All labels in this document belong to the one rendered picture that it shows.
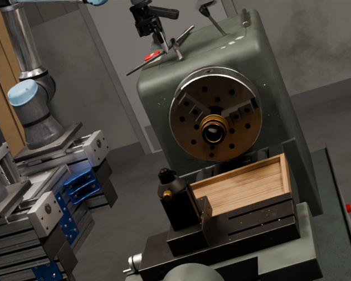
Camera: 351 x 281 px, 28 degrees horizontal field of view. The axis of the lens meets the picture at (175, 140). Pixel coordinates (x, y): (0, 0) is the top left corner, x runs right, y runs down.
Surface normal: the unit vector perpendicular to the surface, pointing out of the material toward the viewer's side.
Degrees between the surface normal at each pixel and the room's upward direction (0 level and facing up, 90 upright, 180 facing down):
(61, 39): 90
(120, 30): 90
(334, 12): 90
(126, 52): 90
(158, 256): 0
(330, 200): 0
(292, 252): 0
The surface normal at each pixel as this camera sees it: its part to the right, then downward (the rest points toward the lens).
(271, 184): -0.38, -0.87
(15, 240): -0.22, 0.41
